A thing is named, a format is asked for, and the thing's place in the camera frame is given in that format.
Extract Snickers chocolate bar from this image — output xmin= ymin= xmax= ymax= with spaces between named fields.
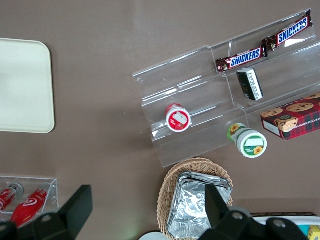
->
xmin=261 ymin=9 xmax=314 ymax=53
xmin=215 ymin=46 xmax=270 ymax=75

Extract cream plastic tray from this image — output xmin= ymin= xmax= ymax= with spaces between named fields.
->
xmin=0 ymin=37 xmax=55 ymax=134

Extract red strawberry yoghurt cup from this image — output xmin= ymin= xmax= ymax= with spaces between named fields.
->
xmin=165 ymin=102 xmax=193 ymax=133

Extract green sunflower yoghurt cup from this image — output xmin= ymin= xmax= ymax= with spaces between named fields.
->
xmin=226 ymin=123 xmax=268 ymax=159

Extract stacked aluminium foil trays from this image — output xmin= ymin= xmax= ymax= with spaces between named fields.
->
xmin=166 ymin=171 xmax=233 ymax=240

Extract red tartan cookie box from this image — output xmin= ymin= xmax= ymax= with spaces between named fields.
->
xmin=259 ymin=92 xmax=320 ymax=141

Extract light oval wicker basket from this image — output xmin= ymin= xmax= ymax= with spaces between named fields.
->
xmin=156 ymin=156 xmax=235 ymax=237

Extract black and white small box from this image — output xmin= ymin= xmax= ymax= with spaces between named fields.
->
xmin=236 ymin=67 xmax=265 ymax=102

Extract red cola bottle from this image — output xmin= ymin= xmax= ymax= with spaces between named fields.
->
xmin=9 ymin=183 xmax=52 ymax=227
xmin=0 ymin=182 xmax=25 ymax=213

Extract white rectangular snack tray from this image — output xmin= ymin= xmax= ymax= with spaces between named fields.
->
xmin=251 ymin=216 xmax=320 ymax=240

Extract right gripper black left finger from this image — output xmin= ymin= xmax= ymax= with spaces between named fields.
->
xmin=0 ymin=184 xmax=94 ymax=240

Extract clear acrylic stepped display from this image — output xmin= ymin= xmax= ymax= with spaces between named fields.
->
xmin=131 ymin=8 xmax=320 ymax=169

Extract clear acrylic bottle rack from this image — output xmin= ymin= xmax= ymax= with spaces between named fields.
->
xmin=0 ymin=175 xmax=60 ymax=226

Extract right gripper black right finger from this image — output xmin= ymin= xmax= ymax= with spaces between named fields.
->
xmin=199 ymin=183 xmax=308 ymax=240

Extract teal snack packet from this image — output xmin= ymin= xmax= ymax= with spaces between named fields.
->
xmin=297 ymin=223 xmax=313 ymax=237

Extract yellow snack packet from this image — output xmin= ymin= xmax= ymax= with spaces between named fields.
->
xmin=307 ymin=224 xmax=320 ymax=240

